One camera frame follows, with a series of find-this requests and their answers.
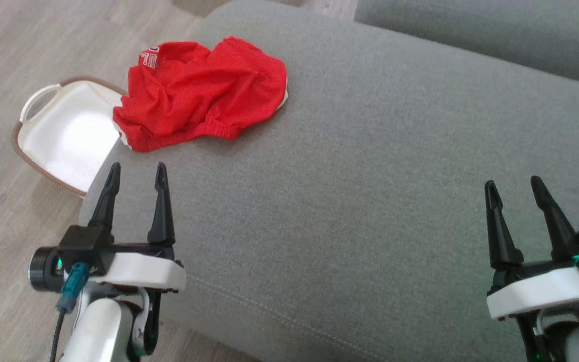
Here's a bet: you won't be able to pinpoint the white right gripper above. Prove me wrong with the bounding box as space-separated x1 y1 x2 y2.
484 175 579 321

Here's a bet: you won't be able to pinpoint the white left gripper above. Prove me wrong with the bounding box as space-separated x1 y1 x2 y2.
87 162 187 294

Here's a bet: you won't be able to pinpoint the red shorts with white stripe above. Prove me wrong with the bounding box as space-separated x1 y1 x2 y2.
112 36 290 153

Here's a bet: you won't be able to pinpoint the white laundry basket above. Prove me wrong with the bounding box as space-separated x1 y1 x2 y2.
11 76 129 198

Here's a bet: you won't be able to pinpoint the grey fabric sofa seat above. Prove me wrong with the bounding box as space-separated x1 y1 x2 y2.
78 0 579 362

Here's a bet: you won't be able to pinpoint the grey sofa back cushion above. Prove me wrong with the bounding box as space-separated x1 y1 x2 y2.
353 0 579 91

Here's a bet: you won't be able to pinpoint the black cable with teal plug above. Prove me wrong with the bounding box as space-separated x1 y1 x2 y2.
50 262 92 362

